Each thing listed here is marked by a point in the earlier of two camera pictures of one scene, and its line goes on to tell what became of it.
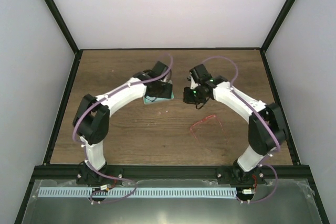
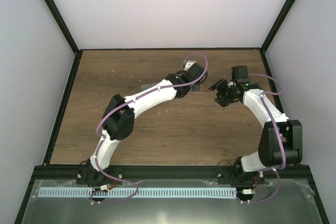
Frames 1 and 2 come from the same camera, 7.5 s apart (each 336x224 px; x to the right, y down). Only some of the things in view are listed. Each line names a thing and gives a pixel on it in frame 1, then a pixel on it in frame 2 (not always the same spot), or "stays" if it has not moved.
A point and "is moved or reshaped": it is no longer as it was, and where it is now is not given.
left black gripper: x=166 y=94 → x=195 y=87
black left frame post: x=55 y=11 stays
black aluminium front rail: x=69 y=172 stays
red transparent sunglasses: x=209 y=130 is moved or reshaped
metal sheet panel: x=281 y=201 stays
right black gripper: x=189 y=99 → x=219 y=86
